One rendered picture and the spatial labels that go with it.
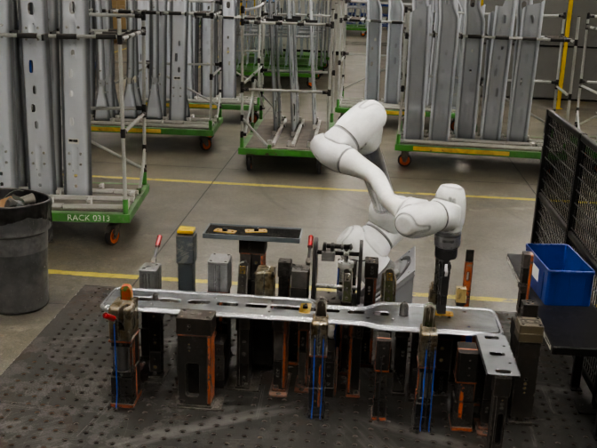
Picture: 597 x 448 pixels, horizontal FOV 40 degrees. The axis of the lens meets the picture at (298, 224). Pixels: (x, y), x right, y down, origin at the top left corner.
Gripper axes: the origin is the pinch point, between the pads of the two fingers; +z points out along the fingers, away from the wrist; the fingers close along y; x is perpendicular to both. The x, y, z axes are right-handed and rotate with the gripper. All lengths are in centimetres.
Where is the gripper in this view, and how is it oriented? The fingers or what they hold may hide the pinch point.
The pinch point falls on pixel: (441, 302)
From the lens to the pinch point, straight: 287.8
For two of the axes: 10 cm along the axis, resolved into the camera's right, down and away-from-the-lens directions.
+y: -0.8, 2.9, -9.5
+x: 10.0, 0.5, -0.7
